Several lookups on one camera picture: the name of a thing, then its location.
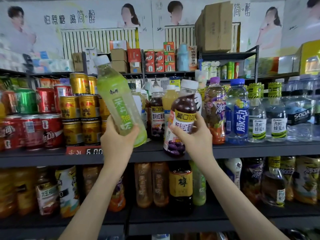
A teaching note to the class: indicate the person's left hand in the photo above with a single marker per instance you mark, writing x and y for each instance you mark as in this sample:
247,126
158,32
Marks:
117,147

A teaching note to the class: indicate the person's right hand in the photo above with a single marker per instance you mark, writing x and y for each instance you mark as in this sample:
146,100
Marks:
200,142

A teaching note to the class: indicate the dark grape juice bottle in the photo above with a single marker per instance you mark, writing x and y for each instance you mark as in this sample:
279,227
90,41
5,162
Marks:
181,117
157,120

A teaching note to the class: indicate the purple label fruit drink bottle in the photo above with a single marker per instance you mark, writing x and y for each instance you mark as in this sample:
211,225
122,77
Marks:
122,200
216,112

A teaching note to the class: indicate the amber tea bottle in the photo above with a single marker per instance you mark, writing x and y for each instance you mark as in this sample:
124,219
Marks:
143,185
90,180
161,185

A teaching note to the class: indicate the white blue drink bottle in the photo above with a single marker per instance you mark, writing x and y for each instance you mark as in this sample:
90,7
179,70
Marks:
235,170

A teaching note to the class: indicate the blue label sports drink bottle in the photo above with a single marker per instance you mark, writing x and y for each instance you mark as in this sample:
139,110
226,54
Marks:
237,117

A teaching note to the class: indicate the dark bottle yellow label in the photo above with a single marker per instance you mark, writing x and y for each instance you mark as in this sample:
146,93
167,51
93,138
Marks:
181,187

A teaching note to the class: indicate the dark grey metal shelf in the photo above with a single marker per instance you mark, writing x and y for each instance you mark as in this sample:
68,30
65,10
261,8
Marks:
250,150

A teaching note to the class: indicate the stack of gold Red Bull cans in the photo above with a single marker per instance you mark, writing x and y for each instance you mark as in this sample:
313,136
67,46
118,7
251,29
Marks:
80,112

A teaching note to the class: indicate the yellow juice bottle blue label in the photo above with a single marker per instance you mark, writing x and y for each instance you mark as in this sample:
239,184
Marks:
171,100

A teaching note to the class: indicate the light green drink bottle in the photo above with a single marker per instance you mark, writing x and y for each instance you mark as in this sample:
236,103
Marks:
117,95

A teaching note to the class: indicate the group of red soda cans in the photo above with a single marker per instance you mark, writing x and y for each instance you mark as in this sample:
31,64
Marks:
32,132

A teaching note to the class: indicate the person's right forearm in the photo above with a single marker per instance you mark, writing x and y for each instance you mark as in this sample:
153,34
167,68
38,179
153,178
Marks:
240,207

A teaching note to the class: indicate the person's left forearm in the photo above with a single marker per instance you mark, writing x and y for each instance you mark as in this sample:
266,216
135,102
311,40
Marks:
95,207

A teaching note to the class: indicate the red price tag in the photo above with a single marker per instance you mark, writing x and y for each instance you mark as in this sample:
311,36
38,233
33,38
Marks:
85,150

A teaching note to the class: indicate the light blue plastic jug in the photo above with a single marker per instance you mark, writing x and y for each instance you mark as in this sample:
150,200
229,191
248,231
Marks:
183,60

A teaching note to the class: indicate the stack of red cartons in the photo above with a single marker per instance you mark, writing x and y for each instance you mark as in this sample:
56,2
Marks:
160,60

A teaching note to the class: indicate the white cardboard boxes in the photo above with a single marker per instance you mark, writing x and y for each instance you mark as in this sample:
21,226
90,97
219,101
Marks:
95,57

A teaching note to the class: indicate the small brown cardboard box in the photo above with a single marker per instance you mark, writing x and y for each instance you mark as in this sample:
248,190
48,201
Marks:
77,61

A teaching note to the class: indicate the large cardboard box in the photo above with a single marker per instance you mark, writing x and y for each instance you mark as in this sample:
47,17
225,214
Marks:
215,27

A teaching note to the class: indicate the stack of white tissue packs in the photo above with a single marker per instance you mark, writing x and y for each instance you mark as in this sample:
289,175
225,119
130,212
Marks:
35,62

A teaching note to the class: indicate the yellow carton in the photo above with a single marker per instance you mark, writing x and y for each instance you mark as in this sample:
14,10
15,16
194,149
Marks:
310,57

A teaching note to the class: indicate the white wall radiator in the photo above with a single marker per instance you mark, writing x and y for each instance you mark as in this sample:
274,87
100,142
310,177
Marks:
180,36

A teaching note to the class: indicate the wall poster with people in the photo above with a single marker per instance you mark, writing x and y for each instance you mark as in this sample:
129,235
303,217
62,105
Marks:
75,17

